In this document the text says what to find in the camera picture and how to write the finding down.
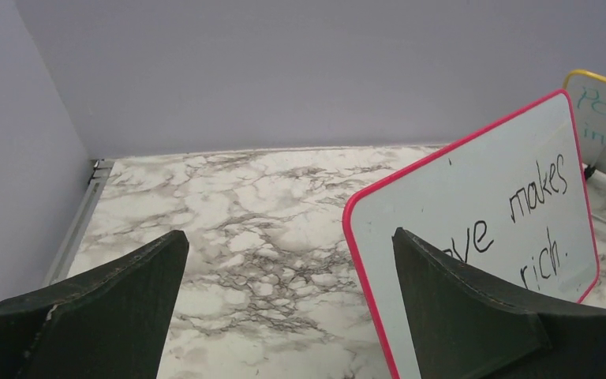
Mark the pink-framed whiteboard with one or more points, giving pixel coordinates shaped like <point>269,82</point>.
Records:
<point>509,199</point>

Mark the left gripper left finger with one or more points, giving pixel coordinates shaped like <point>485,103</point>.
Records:
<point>108,322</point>

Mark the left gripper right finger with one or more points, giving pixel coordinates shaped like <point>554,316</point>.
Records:
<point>467,323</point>

